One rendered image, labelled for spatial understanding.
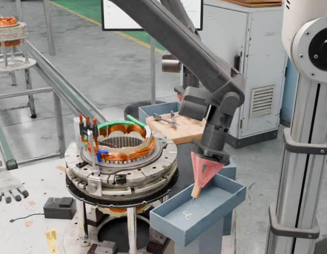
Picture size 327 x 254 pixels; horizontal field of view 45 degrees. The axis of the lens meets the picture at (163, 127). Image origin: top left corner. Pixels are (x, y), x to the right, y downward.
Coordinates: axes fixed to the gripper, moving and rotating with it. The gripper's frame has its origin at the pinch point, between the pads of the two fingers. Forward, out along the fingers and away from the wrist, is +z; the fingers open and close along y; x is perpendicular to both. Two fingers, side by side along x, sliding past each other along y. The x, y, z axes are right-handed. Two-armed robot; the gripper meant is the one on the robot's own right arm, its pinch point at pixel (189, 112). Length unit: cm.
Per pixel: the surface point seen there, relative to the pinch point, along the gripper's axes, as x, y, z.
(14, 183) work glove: -27, 61, 29
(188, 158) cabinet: 11.4, 6.1, 11.6
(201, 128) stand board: 8.6, 0.3, 2.8
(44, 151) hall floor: -208, 29, 111
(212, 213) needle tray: 50, 21, 3
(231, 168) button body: 30.5, 2.0, 6.3
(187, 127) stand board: 6.0, 4.1, 2.8
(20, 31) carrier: -200, 35, 5
